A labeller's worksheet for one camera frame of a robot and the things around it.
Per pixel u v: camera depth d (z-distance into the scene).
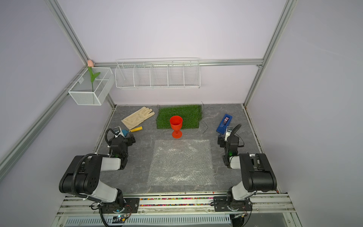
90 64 0.89
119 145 0.72
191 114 1.08
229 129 0.82
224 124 1.02
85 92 0.76
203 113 1.15
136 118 1.12
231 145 0.71
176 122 0.90
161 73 1.00
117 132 0.79
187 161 0.89
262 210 0.73
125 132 0.84
